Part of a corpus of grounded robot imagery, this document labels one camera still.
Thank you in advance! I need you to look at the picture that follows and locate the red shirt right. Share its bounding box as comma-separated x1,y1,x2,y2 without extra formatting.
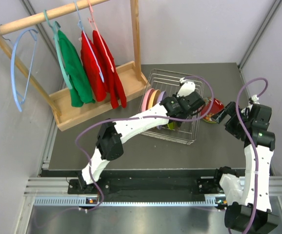
92,30,127,109

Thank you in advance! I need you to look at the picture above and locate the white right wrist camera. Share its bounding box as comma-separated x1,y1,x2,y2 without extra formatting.
241,95,260,116

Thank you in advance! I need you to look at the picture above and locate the green shirt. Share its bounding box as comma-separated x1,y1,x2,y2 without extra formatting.
58,30,95,107

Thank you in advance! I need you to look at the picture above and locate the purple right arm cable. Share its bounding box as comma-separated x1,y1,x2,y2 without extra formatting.
227,78,269,234

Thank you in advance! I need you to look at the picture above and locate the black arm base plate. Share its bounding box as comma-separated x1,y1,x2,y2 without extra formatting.
67,176,227,195

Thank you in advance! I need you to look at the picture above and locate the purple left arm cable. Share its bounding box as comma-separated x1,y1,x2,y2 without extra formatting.
75,76,215,212

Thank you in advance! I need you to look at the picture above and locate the grey slotted cable duct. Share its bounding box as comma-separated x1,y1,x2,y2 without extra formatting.
33,196,229,207

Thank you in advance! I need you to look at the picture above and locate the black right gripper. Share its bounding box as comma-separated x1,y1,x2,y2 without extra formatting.
211,101,252,139

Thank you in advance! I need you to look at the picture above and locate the teal hanger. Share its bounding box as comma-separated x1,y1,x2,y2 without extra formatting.
43,10,73,90

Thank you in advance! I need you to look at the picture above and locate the yellow plastic plate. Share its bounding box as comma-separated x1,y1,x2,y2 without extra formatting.
147,89,161,110

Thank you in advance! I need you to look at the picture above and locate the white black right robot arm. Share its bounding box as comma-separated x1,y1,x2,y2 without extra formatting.
212,101,279,234

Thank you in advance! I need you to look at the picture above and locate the purple plastic plate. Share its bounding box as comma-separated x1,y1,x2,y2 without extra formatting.
156,91,167,130

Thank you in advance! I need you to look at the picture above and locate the pink plastic plate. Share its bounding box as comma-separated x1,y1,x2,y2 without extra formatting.
141,88,154,112

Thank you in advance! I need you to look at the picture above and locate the red shirt left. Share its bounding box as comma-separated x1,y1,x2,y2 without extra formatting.
81,31,106,102

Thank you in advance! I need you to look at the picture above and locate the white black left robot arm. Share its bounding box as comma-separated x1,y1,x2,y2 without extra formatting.
75,92,205,194

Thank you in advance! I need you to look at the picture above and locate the wooden clothes rack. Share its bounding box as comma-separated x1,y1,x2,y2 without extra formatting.
0,0,149,131

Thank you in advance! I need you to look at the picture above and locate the dark plate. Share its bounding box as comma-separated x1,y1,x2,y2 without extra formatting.
175,121,182,131

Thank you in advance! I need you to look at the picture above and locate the red floral plate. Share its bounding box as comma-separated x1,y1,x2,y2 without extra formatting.
201,97,224,124

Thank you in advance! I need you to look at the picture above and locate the pink hanger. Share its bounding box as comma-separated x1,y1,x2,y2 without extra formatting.
87,0,115,73

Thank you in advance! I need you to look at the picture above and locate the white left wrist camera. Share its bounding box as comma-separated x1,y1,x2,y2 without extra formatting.
176,78,196,98

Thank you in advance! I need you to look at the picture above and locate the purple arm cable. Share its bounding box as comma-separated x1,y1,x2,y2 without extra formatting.
227,78,269,234
75,76,215,212

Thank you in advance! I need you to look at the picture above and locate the light blue empty hanger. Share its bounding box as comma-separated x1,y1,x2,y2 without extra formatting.
9,28,40,113

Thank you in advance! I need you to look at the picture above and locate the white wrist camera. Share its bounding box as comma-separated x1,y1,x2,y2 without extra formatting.
176,78,196,98
241,95,260,116

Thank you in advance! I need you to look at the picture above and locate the red shirt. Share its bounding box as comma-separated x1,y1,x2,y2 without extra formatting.
92,30,127,109
81,31,106,102

